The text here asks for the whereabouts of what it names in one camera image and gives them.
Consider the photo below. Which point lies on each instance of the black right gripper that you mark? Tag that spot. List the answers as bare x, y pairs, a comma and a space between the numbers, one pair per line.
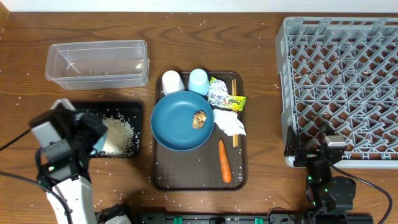
294, 147

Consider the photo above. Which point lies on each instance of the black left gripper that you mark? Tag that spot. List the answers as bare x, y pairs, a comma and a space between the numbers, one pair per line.
97, 126

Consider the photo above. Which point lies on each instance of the light blue bowl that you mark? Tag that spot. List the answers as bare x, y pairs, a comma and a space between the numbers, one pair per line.
97, 143

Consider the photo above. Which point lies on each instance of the pile of rice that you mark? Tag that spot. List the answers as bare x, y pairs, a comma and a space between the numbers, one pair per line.
121, 140

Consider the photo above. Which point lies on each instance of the orange carrot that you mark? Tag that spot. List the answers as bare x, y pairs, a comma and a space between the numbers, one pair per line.
224, 163

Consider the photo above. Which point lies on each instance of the brown dried mushroom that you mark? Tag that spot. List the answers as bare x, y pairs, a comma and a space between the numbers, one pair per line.
199, 119

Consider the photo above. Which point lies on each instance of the dark blue plate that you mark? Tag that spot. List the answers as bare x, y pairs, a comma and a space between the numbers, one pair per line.
172, 118

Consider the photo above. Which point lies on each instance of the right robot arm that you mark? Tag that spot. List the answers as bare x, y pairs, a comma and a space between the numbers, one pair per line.
332, 196

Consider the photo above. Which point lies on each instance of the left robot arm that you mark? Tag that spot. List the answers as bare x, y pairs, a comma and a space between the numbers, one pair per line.
72, 202

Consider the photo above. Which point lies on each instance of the black waste tray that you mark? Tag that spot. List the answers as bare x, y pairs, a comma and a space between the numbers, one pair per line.
131, 111

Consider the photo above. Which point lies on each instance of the grey dishwasher rack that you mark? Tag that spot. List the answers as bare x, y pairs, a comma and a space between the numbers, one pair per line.
341, 72

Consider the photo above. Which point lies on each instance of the dark brown serving tray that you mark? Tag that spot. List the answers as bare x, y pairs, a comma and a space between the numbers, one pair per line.
199, 168

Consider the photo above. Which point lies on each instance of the crumpled white napkin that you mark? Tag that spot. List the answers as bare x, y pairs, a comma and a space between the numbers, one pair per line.
228, 122

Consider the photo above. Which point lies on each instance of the clear plastic bin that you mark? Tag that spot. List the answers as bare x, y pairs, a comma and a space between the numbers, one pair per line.
98, 65

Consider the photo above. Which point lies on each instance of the yellow green snack wrapper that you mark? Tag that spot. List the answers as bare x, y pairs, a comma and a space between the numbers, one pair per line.
234, 102

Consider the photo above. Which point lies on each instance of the crumpled aluminium foil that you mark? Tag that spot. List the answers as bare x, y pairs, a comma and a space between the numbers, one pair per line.
217, 92

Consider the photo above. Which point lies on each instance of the white plastic cup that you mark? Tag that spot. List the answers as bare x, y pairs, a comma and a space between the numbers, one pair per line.
172, 82

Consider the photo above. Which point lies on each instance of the light blue plastic cup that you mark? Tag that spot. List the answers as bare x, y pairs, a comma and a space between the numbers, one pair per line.
198, 82

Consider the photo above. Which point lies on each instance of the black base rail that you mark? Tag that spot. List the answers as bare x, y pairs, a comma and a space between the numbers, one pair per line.
273, 218

